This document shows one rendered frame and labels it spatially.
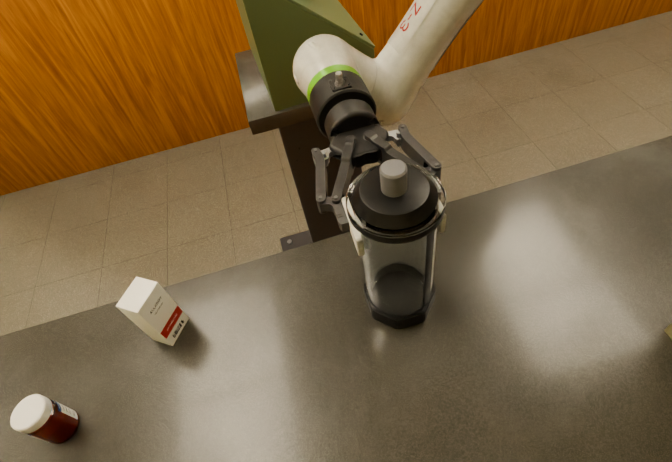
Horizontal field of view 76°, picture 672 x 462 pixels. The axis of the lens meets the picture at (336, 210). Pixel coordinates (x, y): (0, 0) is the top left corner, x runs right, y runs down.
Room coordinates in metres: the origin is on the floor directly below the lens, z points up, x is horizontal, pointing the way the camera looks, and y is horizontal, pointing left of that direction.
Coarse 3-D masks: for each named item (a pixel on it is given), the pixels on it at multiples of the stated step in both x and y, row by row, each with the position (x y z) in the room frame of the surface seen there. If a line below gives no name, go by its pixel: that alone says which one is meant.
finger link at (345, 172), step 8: (352, 136) 0.45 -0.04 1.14; (352, 144) 0.43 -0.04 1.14; (344, 152) 0.42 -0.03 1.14; (352, 152) 0.42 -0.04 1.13; (344, 160) 0.41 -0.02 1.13; (344, 168) 0.40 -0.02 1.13; (352, 168) 0.41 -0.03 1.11; (344, 176) 0.38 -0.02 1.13; (336, 184) 0.37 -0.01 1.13; (344, 184) 0.37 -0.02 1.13; (336, 192) 0.36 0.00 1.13; (344, 192) 0.37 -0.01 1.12; (336, 200) 0.35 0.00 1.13
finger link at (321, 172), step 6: (312, 150) 0.44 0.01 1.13; (318, 150) 0.44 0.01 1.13; (318, 156) 0.43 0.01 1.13; (318, 162) 0.42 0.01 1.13; (324, 162) 0.42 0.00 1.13; (318, 168) 0.41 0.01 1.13; (324, 168) 0.40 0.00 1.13; (318, 174) 0.40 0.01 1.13; (324, 174) 0.39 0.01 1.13; (318, 180) 0.39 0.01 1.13; (324, 180) 0.38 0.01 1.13; (318, 186) 0.37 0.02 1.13; (324, 186) 0.37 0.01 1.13; (318, 192) 0.36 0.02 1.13; (324, 192) 0.36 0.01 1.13; (318, 198) 0.35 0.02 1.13; (324, 198) 0.35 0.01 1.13
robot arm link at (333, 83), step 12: (336, 72) 0.54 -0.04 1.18; (348, 72) 0.56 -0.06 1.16; (324, 84) 0.55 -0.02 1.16; (336, 84) 0.53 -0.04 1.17; (348, 84) 0.52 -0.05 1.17; (360, 84) 0.54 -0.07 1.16; (312, 96) 0.55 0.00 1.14; (324, 96) 0.52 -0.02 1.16; (336, 96) 0.51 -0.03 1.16; (348, 96) 0.51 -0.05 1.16; (360, 96) 0.52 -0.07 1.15; (312, 108) 0.54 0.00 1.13; (324, 108) 0.51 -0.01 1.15; (372, 108) 0.52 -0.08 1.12; (324, 120) 0.51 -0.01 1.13; (324, 132) 0.51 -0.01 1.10
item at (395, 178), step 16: (400, 160) 0.31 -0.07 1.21; (368, 176) 0.33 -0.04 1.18; (384, 176) 0.29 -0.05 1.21; (400, 176) 0.29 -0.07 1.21; (416, 176) 0.31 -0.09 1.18; (368, 192) 0.30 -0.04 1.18; (384, 192) 0.30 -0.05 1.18; (400, 192) 0.29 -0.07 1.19; (416, 192) 0.29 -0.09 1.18; (432, 192) 0.29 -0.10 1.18; (368, 208) 0.28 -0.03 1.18; (384, 208) 0.28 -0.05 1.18; (400, 208) 0.27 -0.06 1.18; (416, 208) 0.27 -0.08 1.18; (432, 208) 0.27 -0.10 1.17; (384, 224) 0.26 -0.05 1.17; (400, 224) 0.26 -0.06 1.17; (416, 224) 0.26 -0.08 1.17
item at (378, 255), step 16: (432, 176) 0.32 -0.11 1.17; (352, 192) 0.32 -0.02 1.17; (352, 208) 0.30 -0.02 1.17; (352, 224) 0.29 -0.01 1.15; (368, 224) 0.27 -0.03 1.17; (432, 224) 0.26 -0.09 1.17; (368, 240) 0.28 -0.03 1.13; (416, 240) 0.25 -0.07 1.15; (368, 256) 0.28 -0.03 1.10; (384, 256) 0.26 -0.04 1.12; (400, 256) 0.26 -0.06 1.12; (416, 256) 0.26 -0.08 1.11; (368, 272) 0.28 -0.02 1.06; (384, 272) 0.26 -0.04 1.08; (400, 272) 0.26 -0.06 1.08; (416, 272) 0.26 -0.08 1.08; (368, 288) 0.29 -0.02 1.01; (384, 288) 0.27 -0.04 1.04; (400, 288) 0.26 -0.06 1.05; (416, 288) 0.26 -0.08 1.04; (384, 304) 0.27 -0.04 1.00; (400, 304) 0.26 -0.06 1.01; (416, 304) 0.26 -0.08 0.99
